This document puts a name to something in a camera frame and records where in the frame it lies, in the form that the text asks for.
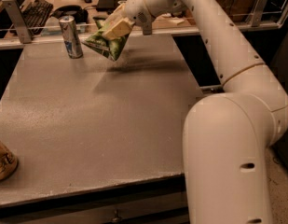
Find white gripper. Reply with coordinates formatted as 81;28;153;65
102;0;174;40

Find green jalapeno chip bag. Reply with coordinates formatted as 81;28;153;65
82;17;129;61

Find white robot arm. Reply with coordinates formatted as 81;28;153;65
103;0;288;224

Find silver blue redbull can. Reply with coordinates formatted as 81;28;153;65
59;15;83;59

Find tan can at left edge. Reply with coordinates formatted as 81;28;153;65
0;141;18;181

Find black laptop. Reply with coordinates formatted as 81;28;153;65
96;0;126;11

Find black headphones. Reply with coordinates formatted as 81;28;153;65
51;5;89;23

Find black keyboard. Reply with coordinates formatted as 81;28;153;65
21;0;53;35

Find grey drawer cabinet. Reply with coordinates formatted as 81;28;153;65
0;175;190;224

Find metal bracket middle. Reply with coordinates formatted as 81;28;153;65
142;24;152;35

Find metal bracket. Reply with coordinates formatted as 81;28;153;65
249;0;267;27
142;24;152;35
3;0;33;44

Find metal bracket left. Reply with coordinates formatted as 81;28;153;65
3;0;33;44

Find metal bracket right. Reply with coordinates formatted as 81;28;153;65
249;0;267;27

